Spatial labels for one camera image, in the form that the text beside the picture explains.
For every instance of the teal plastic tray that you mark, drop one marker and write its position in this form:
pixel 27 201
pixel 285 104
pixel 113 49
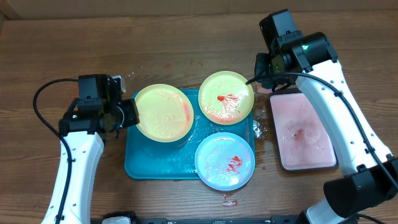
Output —
pixel 148 159

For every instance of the yellow-green plate at back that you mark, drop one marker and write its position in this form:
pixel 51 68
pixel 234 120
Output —
pixel 225 98

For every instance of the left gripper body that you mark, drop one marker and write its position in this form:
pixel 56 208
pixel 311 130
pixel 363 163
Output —
pixel 125 115

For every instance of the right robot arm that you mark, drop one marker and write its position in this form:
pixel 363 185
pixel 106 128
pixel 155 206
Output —
pixel 311 63

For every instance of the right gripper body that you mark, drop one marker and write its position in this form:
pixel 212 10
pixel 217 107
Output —
pixel 266 65

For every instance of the yellow plate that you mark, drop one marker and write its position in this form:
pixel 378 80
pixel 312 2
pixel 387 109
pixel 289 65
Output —
pixel 165 113

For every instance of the pink sponge with dark scourer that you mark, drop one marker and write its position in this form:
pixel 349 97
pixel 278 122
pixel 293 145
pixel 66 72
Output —
pixel 260 89

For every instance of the light blue plate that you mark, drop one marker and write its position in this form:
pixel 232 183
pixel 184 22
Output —
pixel 224 161

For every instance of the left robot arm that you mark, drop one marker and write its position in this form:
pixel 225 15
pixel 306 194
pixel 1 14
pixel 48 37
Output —
pixel 79 157

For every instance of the black tray with soapy water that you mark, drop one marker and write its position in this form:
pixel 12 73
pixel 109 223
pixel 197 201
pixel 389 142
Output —
pixel 302 140

